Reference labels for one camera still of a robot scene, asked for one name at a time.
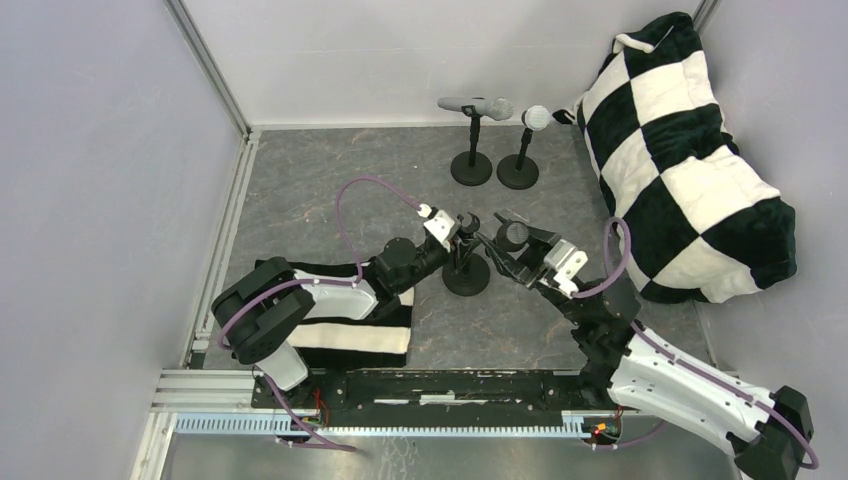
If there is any black mic stand back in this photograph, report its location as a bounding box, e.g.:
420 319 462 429
441 230 490 297

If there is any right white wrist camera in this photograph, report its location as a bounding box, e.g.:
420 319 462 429
539 239 588 298

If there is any silver grey microphone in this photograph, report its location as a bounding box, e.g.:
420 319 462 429
437 97 514 121

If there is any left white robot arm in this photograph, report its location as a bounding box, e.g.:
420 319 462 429
211 211 482 391

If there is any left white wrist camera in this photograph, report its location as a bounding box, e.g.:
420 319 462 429
418 203 460 252

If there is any white microphone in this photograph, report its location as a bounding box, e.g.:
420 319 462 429
521 105 553 132

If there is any white cable duct strip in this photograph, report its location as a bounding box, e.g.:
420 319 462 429
173 413 604 440

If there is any black white striped cloth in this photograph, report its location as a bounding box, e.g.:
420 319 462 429
231 259 415 371

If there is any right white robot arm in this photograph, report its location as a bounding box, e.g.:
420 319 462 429
476 218 820 479

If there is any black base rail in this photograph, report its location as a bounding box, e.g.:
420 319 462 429
284 369 616 427

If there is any black white checkered pillow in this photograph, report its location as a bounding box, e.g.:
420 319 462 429
554 12 797 304

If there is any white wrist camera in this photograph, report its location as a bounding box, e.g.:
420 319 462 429
418 203 460 252
539 239 588 298

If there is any black microphone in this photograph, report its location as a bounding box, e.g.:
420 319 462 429
495 220 529 253

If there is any black mic stand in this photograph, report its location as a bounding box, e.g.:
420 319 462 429
450 100 492 187
496 128 539 190
441 230 490 297

